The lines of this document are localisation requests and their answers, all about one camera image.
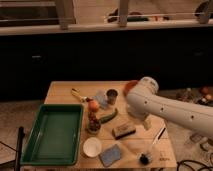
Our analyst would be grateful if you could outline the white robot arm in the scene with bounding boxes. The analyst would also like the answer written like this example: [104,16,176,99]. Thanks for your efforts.
[123,77,213,140]

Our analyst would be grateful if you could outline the green plastic tray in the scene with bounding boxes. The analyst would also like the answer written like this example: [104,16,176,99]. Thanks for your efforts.
[20,104,83,166]

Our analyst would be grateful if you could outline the green cucumber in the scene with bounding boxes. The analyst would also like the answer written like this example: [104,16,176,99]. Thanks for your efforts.
[99,108,118,124]

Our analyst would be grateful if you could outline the black dish brush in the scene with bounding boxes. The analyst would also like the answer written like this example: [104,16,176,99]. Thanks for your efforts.
[139,127,166,165]

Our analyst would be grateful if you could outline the wooden table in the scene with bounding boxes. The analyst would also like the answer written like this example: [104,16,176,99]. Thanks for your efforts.
[45,81,176,171]

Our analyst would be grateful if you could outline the orange bowl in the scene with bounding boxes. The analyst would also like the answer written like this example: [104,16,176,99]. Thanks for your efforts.
[123,80,138,95]

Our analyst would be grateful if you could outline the blue sponge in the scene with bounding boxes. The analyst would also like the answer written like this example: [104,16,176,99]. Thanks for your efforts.
[99,144,121,167]

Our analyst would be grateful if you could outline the metal cup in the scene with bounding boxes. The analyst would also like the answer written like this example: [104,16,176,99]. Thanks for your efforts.
[106,89,118,105]

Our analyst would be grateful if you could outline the light blue cloth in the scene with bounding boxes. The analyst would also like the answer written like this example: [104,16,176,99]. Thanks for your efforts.
[94,91,108,109]

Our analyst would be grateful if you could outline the orange fruit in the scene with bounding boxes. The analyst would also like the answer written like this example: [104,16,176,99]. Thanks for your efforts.
[88,100,99,112]

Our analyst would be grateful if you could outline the small white bowl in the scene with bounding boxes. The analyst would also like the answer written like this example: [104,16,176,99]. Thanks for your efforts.
[83,137,102,158]

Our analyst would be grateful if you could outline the yellow banana toy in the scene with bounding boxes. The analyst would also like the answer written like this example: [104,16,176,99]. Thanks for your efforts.
[71,88,92,103]

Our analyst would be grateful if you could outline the black stand left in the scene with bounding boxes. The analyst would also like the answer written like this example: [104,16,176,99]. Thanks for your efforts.
[0,126,25,171]

